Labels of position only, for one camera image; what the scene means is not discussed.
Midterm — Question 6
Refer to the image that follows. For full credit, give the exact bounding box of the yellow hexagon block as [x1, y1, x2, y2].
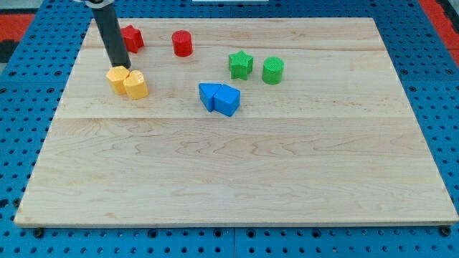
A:
[105, 66, 130, 95]

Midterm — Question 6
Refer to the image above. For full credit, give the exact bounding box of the yellow heart block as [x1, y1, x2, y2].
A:
[123, 70, 149, 100]

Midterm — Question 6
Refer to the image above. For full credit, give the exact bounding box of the green cylinder block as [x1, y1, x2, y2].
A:
[262, 57, 284, 85]

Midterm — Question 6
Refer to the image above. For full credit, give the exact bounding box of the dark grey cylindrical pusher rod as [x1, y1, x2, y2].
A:
[91, 2, 131, 69]

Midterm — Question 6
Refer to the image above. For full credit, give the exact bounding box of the red cylinder block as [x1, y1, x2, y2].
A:
[171, 30, 193, 57]

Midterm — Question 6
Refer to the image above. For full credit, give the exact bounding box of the blue triangle block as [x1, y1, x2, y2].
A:
[199, 83, 222, 112]

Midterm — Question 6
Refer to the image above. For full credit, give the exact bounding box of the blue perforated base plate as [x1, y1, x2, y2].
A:
[1, 1, 458, 257]

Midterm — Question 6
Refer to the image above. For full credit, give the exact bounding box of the red star block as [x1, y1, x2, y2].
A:
[120, 25, 144, 53]

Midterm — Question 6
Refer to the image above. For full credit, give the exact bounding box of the light wooden board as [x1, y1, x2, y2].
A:
[15, 18, 458, 228]

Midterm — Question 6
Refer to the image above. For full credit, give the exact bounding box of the blue pentagon block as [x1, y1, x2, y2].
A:
[214, 85, 241, 117]

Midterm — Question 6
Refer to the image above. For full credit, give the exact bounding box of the green star block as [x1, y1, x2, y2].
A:
[228, 50, 253, 80]

